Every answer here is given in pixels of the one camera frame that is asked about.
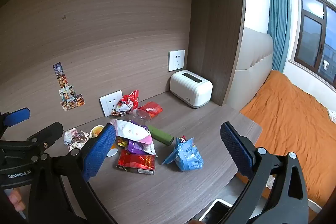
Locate white ribbed tissue box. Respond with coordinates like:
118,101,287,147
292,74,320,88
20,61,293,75
169,70,214,109

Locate pink and white snack bag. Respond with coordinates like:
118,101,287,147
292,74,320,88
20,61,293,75
110,119,153,148

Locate purple snack packet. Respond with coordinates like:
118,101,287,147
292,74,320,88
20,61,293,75
127,139,156,155

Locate blue snack bag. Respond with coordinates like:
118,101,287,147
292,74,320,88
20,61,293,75
161,136,204,171

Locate red snack bag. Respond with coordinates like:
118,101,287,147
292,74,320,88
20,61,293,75
111,90,139,117

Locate blue curtain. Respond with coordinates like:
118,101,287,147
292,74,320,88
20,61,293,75
267,0,289,73

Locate orange bed sheet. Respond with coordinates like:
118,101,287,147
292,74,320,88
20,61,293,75
236,70,336,219

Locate dark framed window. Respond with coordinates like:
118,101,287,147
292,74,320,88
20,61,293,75
293,0,336,84

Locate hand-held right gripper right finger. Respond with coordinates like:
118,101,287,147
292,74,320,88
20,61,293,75
218,122,309,224

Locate crumpled patterned wrapper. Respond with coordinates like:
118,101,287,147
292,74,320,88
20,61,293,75
63,128,91,152

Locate red snack box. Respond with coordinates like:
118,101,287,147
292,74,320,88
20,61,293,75
116,149,156,175

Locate plastic bottle with red label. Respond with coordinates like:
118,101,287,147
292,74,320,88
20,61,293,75
129,101,163,123

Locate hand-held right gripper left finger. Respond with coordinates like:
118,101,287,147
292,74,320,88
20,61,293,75
28,123,118,224

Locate white trash bin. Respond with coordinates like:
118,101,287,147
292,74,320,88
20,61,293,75
199,200,233,222

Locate person's left hand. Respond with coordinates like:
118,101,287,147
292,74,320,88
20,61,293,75
7,187,27,214

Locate yellow paper cup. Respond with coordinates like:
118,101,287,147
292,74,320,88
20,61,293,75
90,124,105,138

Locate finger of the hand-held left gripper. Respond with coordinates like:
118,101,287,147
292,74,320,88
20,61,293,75
0,108,31,136
0,122,64,165

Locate white wall socket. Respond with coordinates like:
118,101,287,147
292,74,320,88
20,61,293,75
99,90,123,117
168,49,185,72

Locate beige padded headboard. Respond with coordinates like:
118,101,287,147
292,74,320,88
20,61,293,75
235,27,274,112

